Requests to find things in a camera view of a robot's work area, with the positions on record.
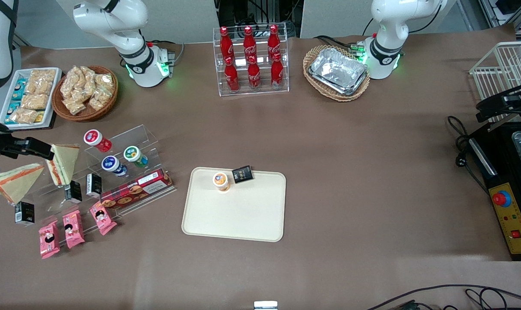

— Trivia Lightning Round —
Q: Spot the triangular sandwich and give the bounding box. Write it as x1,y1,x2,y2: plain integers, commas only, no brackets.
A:
0,163,45,205
46,144,81,186

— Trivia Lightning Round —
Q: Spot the white rectangular snack tray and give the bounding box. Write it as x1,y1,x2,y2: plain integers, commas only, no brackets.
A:
0,67,62,130

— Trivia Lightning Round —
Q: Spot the aluminium foil tray stack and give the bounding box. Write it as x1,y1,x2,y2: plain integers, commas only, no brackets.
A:
309,47,368,96

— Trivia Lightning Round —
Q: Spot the cream plastic serving tray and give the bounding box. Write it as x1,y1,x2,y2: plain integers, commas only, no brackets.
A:
181,167,287,242

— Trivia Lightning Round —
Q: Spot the tan cracker packet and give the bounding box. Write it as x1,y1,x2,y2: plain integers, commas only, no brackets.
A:
8,108,37,125
21,93,50,111
28,69,56,96

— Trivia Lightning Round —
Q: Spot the blue snack packet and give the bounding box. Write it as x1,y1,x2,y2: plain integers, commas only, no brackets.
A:
4,102,22,125
11,78,28,102

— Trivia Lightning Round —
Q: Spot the black machine with yellow panel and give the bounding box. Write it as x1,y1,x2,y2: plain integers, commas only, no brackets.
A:
466,121,521,262

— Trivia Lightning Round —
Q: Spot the small black carton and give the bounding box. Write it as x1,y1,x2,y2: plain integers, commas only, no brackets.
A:
232,165,255,184
65,181,83,204
15,201,35,226
86,173,103,198

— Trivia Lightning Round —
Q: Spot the red-lid yoghurt bottle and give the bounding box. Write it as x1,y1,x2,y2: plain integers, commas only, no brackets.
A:
83,129,112,153

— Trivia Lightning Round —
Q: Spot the dark brown wicker basket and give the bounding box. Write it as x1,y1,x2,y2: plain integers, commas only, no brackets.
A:
51,65,119,122

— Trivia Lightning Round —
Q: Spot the blue-lid yoghurt bottle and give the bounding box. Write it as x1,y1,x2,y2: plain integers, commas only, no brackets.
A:
101,155,128,177

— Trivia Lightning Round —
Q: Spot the pink snack packet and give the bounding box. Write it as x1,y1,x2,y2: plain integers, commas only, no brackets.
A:
89,201,118,236
62,210,85,249
38,220,60,259

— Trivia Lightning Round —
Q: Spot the green-lid yoghurt bottle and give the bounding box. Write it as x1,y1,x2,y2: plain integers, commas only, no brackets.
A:
123,146,149,168

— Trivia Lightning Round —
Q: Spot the clear acrylic step stand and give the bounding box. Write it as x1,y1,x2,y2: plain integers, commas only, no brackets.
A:
28,124,177,248

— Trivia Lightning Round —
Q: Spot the red cookie box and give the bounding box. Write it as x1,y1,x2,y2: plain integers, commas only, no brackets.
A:
100,168,174,210

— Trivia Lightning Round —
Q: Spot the brown table cover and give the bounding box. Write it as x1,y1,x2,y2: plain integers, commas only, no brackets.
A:
0,24,521,310

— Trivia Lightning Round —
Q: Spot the light woven wicker basket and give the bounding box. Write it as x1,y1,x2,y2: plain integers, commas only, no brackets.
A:
303,45,371,102

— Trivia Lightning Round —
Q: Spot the orange-lid yoghurt cup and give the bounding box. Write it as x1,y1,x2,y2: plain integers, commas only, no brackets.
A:
212,172,231,193

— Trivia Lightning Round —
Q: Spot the red cola bottle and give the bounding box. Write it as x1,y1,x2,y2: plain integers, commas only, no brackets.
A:
243,26,257,63
224,57,240,93
271,53,284,90
219,27,235,65
268,25,282,62
247,56,262,91

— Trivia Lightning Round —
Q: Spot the clear acrylic bottle rack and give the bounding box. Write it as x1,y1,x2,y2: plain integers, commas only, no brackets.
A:
213,26,290,97

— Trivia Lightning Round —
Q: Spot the white wire basket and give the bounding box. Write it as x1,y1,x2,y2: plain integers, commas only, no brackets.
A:
469,41,521,125

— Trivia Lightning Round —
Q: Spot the silver machine handle bar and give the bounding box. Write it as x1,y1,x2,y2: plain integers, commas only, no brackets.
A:
469,137,499,176

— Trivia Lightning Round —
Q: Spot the black power cable with plug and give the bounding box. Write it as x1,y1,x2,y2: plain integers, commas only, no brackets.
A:
446,115,490,195

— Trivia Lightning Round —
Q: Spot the aluminium frame rack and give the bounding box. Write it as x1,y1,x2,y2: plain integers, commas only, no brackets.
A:
478,0,521,41

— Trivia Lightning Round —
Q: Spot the black arm base cable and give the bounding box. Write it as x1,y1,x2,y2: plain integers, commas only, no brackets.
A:
314,34,366,55

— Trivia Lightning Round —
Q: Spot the grey arm base cable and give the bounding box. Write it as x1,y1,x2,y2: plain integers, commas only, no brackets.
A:
146,40,186,66

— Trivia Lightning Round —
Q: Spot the long black cable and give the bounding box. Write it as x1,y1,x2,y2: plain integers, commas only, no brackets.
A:
366,284,521,310

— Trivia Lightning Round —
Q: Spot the looped black cable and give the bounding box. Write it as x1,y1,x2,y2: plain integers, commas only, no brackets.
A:
465,288,521,310

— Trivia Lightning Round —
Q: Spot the black cable bundle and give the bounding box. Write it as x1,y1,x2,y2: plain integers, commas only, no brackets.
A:
215,0,303,38

